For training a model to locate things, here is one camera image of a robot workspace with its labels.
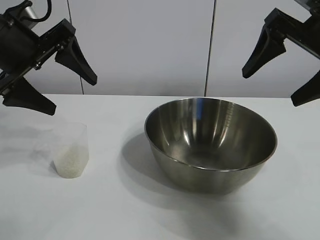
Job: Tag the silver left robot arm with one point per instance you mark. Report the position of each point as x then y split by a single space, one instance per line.
32 12

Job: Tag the white rice grains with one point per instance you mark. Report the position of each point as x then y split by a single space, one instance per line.
71 162

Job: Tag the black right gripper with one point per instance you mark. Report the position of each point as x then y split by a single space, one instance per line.
307 37

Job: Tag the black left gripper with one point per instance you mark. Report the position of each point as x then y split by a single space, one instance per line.
17 45

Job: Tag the stainless steel mixing bowl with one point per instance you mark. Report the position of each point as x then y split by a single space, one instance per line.
212 140

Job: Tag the clear plastic measuring cup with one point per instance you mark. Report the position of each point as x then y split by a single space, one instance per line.
72 135

